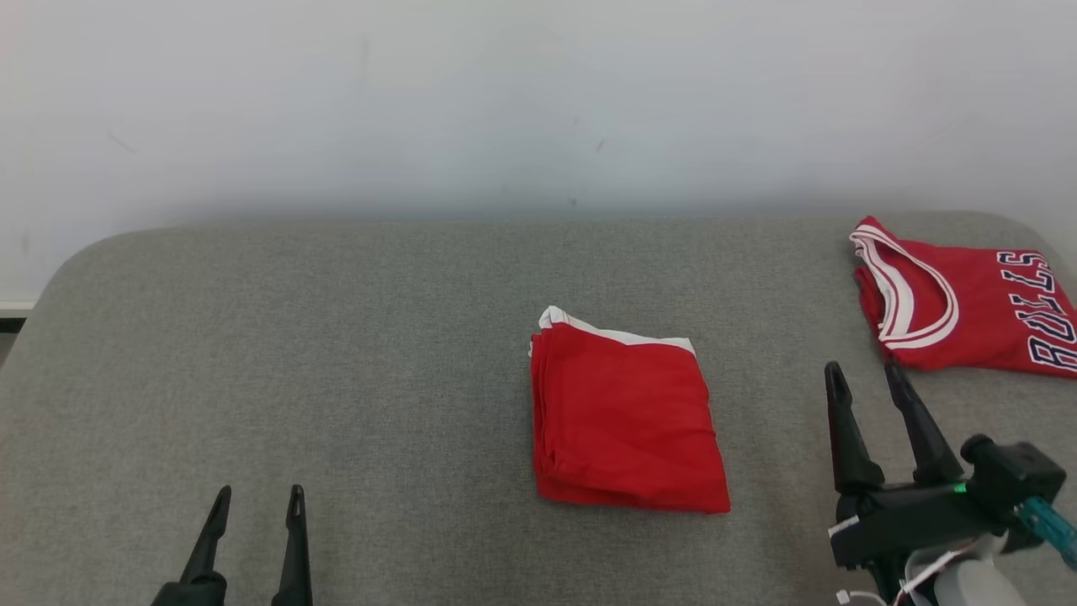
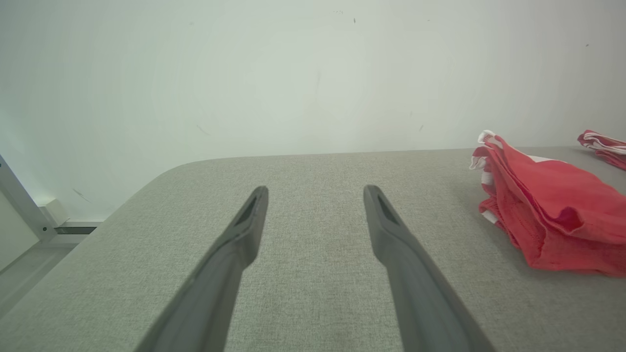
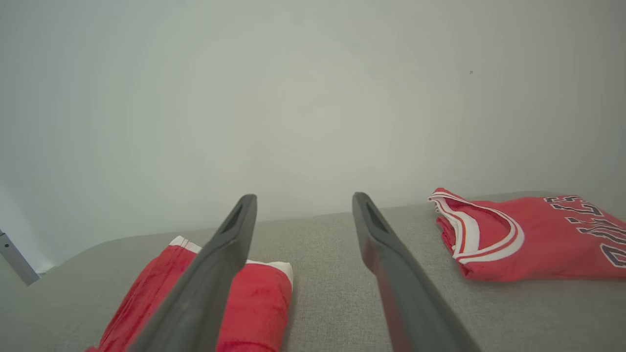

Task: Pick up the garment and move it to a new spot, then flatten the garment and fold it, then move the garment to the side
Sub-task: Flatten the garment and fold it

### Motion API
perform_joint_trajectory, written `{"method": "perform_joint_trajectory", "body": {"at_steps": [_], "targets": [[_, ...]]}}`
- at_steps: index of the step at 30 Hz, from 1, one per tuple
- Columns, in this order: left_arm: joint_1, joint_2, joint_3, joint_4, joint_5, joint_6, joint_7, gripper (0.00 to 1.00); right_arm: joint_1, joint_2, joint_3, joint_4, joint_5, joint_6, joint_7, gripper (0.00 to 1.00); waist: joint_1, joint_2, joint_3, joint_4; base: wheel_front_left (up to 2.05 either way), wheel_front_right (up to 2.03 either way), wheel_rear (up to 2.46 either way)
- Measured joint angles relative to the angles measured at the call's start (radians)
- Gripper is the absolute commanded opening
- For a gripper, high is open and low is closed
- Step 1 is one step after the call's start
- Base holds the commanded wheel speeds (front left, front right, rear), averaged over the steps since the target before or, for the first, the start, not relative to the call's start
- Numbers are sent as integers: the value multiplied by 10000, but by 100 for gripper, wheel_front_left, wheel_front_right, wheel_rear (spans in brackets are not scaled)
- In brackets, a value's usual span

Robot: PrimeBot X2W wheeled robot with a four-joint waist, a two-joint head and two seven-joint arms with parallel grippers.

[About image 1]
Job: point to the red jersey with white sleeves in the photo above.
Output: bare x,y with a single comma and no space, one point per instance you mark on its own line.
976,303

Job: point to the white wall skirting board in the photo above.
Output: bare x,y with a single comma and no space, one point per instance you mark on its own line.
13,308

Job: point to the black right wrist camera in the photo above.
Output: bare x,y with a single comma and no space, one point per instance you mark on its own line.
1014,475

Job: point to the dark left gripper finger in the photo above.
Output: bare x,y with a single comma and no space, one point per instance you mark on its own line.
294,564
206,555

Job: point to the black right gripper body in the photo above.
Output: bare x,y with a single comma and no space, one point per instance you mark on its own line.
900,518

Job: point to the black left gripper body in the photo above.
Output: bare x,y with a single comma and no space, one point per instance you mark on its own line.
189,594

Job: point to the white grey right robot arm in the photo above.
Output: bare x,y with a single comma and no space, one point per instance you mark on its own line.
968,585

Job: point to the grey fabric sofa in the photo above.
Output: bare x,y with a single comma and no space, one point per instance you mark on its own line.
336,379

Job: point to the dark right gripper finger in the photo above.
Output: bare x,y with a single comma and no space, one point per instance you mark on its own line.
934,459
850,463

